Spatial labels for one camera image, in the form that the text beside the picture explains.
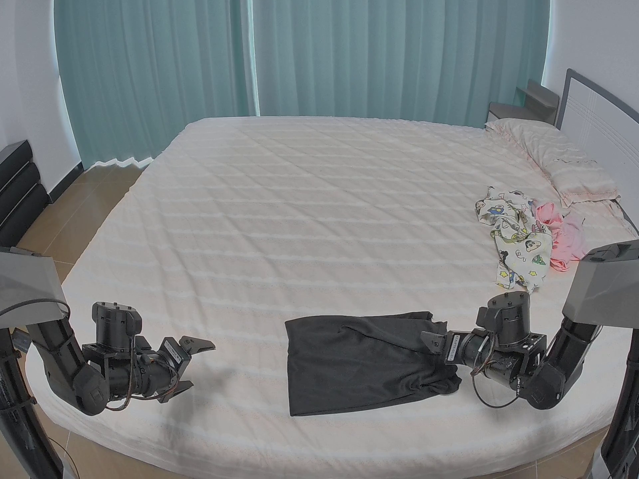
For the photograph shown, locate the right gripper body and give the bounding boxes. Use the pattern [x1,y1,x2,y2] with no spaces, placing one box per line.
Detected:
[444,331,474,366]

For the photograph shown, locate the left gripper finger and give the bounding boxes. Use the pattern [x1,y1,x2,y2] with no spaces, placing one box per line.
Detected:
[159,380,195,403]
[179,336,217,357]

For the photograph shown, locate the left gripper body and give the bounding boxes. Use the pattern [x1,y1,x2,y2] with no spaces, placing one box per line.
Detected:
[131,336,193,399]

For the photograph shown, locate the black T-shirt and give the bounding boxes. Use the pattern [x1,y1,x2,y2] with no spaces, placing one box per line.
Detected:
[285,310,462,417]

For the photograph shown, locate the bed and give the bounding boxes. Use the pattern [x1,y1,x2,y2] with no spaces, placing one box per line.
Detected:
[27,68,639,473]

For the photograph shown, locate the white printed garment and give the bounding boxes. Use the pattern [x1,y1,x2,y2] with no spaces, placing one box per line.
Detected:
[474,185,554,294]

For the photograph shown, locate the pink garment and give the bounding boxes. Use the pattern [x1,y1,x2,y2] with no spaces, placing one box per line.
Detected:
[532,202,590,272]

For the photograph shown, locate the cream pillow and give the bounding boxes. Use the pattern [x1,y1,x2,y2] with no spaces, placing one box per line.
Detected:
[484,118,621,207]

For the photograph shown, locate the black chest of drawers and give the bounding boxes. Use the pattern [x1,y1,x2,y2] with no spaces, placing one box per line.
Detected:
[0,139,49,250]

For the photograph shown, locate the grey bedside table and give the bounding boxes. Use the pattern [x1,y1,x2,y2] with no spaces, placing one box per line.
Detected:
[488,79,560,128]

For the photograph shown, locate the blue-green curtain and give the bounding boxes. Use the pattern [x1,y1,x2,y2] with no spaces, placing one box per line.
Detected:
[250,0,550,128]
[52,0,260,169]

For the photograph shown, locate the black cable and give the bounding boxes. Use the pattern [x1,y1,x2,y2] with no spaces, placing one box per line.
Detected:
[0,298,72,320]
[471,367,527,409]

